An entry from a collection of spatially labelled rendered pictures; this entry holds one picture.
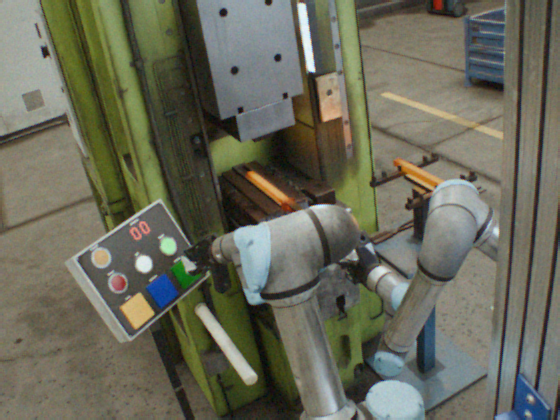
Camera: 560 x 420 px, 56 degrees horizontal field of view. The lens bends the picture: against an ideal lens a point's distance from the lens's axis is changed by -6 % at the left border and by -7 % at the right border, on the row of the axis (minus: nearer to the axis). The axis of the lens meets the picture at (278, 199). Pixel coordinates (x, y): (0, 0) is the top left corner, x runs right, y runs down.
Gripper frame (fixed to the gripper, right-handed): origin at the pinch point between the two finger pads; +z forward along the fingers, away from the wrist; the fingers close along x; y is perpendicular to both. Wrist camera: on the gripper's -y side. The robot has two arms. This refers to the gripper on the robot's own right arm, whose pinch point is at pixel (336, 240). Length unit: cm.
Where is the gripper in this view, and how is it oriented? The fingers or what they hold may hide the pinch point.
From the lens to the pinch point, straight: 171.0
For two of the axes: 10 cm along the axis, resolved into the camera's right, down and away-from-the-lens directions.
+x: 8.7, -3.5, 3.5
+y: 1.6, 8.6, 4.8
